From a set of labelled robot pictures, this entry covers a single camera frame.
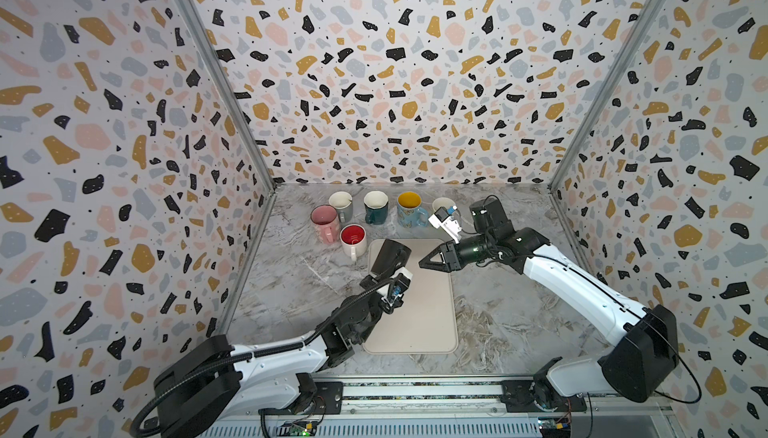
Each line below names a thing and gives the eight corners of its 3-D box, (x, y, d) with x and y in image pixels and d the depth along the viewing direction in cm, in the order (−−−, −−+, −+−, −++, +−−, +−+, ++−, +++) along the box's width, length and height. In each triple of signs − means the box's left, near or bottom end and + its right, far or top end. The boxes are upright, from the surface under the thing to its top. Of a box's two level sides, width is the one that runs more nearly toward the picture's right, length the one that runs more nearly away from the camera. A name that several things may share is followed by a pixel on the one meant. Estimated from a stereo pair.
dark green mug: (365, 232, 110) (362, 211, 101) (367, 211, 116) (365, 190, 107) (387, 232, 110) (386, 211, 101) (388, 211, 116) (387, 190, 107)
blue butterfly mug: (401, 231, 109) (402, 212, 101) (394, 213, 115) (394, 193, 107) (424, 226, 111) (426, 207, 103) (416, 208, 117) (417, 188, 108)
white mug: (340, 264, 100) (337, 251, 94) (345, 237, 108) (341, 223, 101) (364, 265, 100) (362, 252, 94) (367, 237, 108) (365, 223, 101)
